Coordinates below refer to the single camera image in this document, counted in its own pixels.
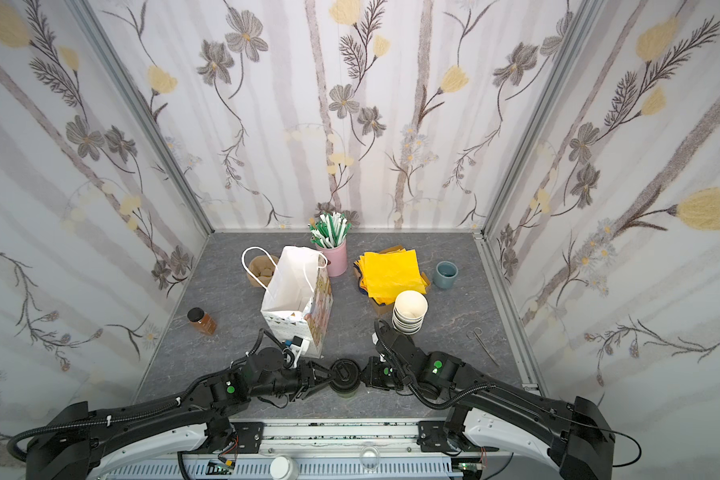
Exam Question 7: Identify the coffee cup black lid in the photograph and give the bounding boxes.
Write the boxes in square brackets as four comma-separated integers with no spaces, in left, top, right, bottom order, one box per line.
[329,358,361,398]

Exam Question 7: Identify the brown pulp cup carrier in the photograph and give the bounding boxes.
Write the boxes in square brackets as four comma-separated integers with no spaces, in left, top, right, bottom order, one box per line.
[248,255,279,288]

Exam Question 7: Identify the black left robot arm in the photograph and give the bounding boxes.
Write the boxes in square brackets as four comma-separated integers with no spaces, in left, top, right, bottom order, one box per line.
[6,340,336,479]

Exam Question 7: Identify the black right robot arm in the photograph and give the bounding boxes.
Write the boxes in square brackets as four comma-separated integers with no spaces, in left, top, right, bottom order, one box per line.
[364,320,618,479]

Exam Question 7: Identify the stacked paper cups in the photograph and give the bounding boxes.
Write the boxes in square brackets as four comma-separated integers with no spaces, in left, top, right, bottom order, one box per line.
[392,290,428,335]

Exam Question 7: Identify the white round knob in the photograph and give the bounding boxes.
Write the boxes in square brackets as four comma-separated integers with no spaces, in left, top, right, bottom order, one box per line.
[269,456,299,480]

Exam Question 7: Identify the clear round cap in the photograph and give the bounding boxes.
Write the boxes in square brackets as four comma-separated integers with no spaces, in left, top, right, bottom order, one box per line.
[359,445,381,471]

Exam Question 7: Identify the yellow paper napkin stack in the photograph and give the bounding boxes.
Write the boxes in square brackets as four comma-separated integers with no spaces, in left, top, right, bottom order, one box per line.
[357,249,426,304]

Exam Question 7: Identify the small metal scissors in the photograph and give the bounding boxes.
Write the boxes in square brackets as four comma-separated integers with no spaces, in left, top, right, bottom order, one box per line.
[467,327,500,367]

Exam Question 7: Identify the brown spice jar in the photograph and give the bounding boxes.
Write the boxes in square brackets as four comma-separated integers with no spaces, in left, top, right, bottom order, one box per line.
[187,307,217,336]

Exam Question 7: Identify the pink straw holder cup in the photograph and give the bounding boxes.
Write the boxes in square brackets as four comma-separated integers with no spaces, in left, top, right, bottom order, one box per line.
[317,239,348,278]

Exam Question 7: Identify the teal ceramic cup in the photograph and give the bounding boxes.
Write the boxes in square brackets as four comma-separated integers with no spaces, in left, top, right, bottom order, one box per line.
[433,261,459,290]

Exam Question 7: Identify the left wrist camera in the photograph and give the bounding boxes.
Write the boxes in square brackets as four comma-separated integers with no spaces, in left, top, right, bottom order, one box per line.
[285,336,310,364]

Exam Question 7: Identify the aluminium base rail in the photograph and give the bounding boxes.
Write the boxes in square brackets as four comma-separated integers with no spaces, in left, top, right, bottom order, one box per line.
[101,418,559,479]

